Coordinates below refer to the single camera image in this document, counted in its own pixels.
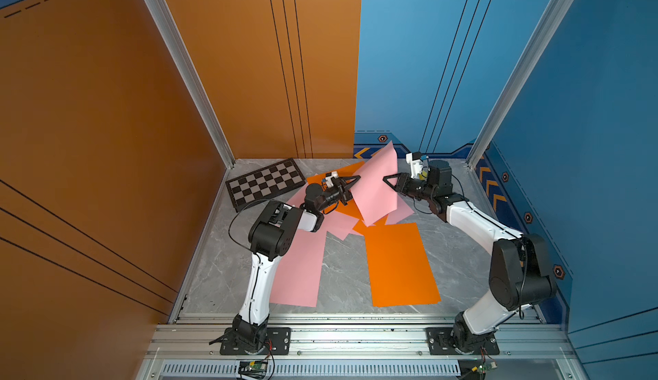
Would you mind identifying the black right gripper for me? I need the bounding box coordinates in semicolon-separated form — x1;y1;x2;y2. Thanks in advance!
383;173;437;203

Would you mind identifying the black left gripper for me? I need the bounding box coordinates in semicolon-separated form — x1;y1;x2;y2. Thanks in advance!
316;176;361;216

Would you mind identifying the large orange paper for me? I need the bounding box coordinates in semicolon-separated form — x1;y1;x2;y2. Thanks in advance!
364;223;441;307

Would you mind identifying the large curved pink paper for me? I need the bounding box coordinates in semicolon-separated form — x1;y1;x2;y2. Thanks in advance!
270;228;327;307

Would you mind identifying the pink paper underneath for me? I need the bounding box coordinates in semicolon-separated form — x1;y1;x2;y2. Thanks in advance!
293;197;414;245

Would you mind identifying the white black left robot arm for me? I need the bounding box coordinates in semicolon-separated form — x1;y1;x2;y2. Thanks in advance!
216;172;361;354

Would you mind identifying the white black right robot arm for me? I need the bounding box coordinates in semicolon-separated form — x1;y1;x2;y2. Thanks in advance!
383;160;558;354

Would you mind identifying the black grey chessboard case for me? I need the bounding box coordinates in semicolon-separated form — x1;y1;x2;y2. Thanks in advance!
226;158;306;212

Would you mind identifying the left green circuit board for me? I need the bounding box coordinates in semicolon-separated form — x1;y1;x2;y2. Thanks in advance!
236;359;269;380

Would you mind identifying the green circuit board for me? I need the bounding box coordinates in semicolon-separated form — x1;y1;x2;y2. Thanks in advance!
457;360;499;380
236;359;269;380

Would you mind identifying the right green circuit board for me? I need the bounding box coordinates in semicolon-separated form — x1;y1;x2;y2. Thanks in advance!
457;360;499;380

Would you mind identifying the ventilation grille strip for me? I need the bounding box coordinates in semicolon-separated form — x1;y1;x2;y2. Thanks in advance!
160;359;461;378

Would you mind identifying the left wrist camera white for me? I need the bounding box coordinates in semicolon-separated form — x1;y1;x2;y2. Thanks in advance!
322;171;339;188

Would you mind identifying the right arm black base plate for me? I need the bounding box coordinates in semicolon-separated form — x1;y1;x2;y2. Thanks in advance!
426;327;500;356

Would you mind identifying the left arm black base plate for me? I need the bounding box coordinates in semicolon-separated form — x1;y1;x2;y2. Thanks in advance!
219;327;291;356

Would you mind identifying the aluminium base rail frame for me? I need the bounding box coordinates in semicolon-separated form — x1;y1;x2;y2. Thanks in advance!
137;311;586;379

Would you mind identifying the right aluminium corner post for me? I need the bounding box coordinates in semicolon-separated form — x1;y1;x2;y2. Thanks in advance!
465;0;575;170

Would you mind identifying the aluminium corner post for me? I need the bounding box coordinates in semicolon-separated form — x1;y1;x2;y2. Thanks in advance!
465;0;575;170
143;0;236;169

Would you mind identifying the left aluminium corner post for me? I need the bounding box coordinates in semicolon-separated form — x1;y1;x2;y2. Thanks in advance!
143;0;236;169

